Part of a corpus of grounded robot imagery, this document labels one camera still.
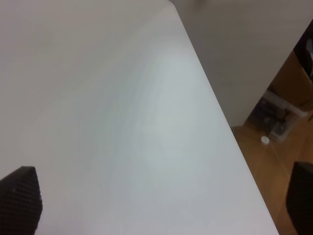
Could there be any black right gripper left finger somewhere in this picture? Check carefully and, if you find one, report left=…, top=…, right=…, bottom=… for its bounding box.
left=0, top=166, right=43, bottom=235

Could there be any small white round cap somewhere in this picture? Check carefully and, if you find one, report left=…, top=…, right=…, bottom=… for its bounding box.
left=261, top=136, right=269, bottom=145

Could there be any clear plastic storage box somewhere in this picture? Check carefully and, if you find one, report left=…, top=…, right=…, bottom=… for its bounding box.
left=247, top=91, right=308, bottom=142

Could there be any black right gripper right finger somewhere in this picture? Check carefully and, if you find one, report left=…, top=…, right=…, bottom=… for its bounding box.
left=286, top=162, right=313, bottom=235

